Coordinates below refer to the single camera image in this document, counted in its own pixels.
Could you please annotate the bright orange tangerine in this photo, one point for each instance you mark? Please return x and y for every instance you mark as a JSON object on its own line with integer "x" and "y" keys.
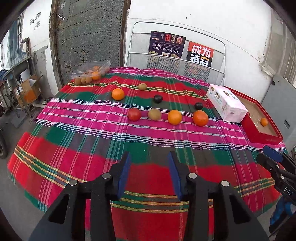
{"x": 174, "y": 117}

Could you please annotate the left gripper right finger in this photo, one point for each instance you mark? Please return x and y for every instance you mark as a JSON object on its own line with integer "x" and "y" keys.
{"x": 233, "y": 220}

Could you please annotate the cardboard box on floor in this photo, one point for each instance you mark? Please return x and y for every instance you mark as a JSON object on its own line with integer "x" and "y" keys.
{"x": 30, "y": 90}

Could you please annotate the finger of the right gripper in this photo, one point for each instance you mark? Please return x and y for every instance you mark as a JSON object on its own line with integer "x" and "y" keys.
{"x": 282, "y": 158}
{"x": 272, "y": 166}

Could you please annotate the blue gloved right hand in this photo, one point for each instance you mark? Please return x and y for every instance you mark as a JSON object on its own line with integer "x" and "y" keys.
{"x": 284, "y": 209}

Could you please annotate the dark purple cookbook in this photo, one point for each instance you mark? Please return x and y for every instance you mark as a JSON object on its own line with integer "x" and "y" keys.
{"x": 163, "y": 47}

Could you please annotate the metal shelf cart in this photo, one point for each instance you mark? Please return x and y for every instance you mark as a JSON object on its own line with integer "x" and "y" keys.
{"x": 13, "y": 82}

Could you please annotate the brown kiwi fruit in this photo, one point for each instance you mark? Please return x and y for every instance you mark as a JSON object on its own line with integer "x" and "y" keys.
{"x": 154, "y": 114}

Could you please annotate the large orange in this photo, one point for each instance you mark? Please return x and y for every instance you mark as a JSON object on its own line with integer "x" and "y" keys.
{"x": 264, "y": 122}

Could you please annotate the red tomato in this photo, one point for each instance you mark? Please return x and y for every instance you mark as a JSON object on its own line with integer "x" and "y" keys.
{"x": 134, "y": 114}

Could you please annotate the grey electrical cabinet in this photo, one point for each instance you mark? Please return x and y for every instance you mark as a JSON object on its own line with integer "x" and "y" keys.
{"x": 280, "y": 103}

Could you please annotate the red black book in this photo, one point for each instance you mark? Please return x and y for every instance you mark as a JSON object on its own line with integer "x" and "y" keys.
{"x": 200, "y": 60}

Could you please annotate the dark plum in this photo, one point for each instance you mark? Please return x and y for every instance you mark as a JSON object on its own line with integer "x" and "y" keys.
{"x": 198, "y": 106}
{"x": 157, "y": 98}

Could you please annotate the plaid red green tablecloth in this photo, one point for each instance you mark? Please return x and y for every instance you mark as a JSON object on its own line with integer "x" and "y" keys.
{"x": 82, "y": 131}

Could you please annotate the dark orange tangerine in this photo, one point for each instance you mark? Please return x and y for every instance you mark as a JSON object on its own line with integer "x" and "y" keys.
{"x": 200, "y": 118}

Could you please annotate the small brown kiwi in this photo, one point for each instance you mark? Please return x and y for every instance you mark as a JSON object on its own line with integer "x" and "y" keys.
{"x": 142, "y": 86}

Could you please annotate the studded metal door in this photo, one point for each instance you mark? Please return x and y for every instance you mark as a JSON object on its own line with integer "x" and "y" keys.
{"x": 86, "y": 31}

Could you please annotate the clear plastic fruit container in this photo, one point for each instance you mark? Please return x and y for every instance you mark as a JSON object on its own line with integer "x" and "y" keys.
{"x": 90, "y": 71}

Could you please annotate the white pink tissue box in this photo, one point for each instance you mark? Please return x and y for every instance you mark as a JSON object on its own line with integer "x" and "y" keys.
{"x": 229, "y": 107}

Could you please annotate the red cardboard tray box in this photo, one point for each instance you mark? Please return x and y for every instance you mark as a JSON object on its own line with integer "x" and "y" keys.
{"x": 255, "y": 132}

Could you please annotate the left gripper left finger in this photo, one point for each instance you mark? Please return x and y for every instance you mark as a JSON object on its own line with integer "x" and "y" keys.
{"x": 65, "y": 218}

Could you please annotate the motorcycle wheel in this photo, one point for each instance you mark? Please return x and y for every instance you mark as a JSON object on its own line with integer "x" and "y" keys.
{"x": 3, "y": 147}

